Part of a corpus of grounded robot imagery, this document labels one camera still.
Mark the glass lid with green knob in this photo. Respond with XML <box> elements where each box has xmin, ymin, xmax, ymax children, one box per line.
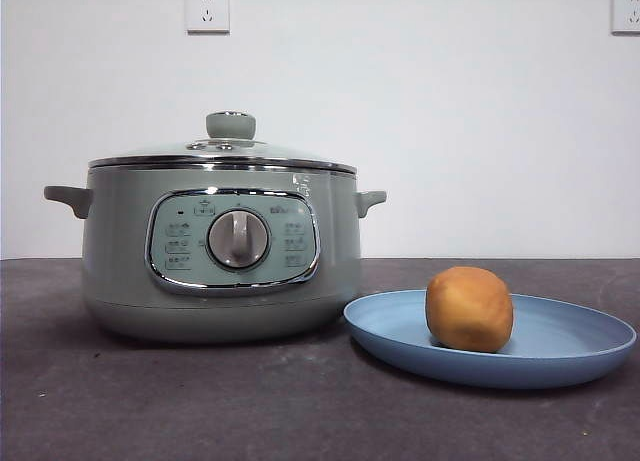
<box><xmin>88</xmin><ymin>110</ymin><xmax>359</xmax><ymax>175</ymax></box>

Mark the blue round plate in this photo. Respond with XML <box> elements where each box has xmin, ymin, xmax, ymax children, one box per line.
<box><xmin>343</xmin><ymin>288</ymin><xmax>639</xmax><ymax>390</ymax></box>

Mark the pale green electric steamer pot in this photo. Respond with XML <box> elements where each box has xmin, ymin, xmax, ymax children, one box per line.
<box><xmin>43</xmin><ymin>165</ymin><xmax>388</xmax><ymax>345</ymax></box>

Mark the brown round potato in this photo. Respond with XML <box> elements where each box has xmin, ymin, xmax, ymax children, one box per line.
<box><xmin>425</xmin><ymin>265</ymin><xmax>515</xmax><ymax>354</ymax></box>

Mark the grey steamer control dial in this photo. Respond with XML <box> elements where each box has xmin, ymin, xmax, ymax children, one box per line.
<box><xmin>206</xmin><ymin>208</ymin><xmax>271</xmax><ymax>270</ymax></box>

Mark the white wall socket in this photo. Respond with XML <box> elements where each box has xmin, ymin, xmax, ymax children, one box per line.
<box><xmin>610</xmin><ymin>0</ymin><xmax>640</xmax><ymax>36</ymax></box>
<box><xmin>186</xmin><ymin>0</ymin><xmax>232</xmax><ymax>35</ymax></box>

